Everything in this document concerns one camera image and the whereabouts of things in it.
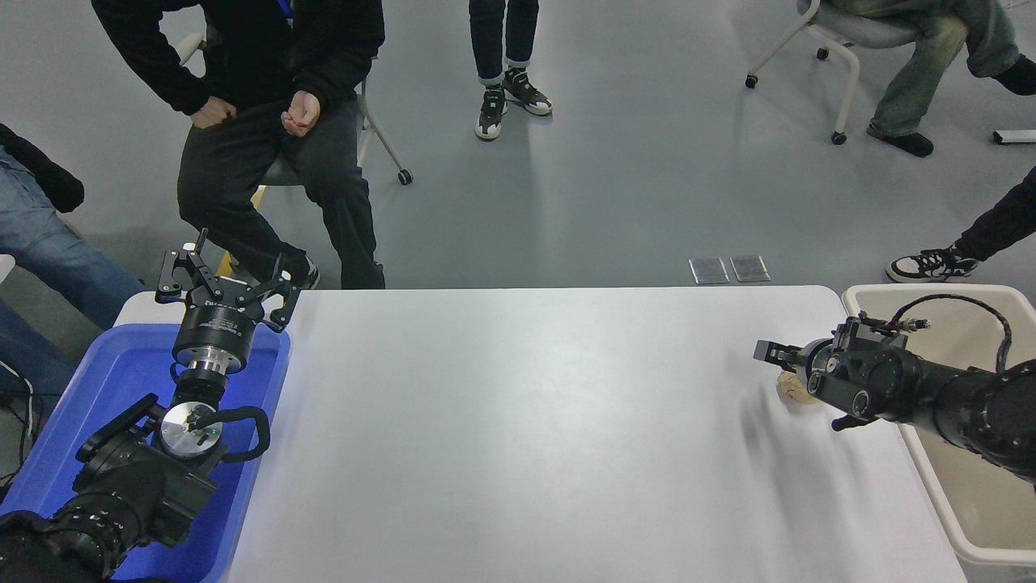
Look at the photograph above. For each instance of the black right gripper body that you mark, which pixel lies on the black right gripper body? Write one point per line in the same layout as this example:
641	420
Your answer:
811	356

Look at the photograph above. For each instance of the large pale bin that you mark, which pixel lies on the large pale bin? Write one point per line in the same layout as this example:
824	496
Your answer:
955	344

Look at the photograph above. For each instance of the seated person's left hand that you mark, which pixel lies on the seated person's left hand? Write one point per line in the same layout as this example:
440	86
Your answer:
302	113

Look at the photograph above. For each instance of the grey wheeled chair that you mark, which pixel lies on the grey wheeled chair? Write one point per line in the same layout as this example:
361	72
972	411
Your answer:
405	176

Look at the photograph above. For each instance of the blue plastic tray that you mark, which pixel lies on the blue plastic tray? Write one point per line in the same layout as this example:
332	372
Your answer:
121	372

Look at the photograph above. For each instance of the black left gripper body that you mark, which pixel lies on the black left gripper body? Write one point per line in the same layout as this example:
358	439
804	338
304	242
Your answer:
214	324

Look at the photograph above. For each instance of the white-framed wheeled chair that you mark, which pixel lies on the white-framed wheeled chair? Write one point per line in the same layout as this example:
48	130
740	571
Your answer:
878	34

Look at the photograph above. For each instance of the tan paper ball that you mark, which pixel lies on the tan paper ball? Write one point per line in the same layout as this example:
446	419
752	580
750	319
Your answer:
791	390

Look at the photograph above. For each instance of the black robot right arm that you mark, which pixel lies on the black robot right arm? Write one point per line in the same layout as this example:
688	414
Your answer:
890	380

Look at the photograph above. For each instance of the metal floor plate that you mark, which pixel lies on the metal floor plate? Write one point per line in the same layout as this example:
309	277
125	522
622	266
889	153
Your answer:
749	269
709	271

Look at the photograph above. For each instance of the white bar on floor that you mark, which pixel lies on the white bar on floor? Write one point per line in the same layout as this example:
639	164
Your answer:
1016	137

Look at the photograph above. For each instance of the seated person's right hand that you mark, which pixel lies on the seated person's right hand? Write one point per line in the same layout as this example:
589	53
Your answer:
213	112

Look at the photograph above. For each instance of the seated person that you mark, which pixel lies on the seated person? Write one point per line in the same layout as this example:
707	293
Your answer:
923	57
243	48

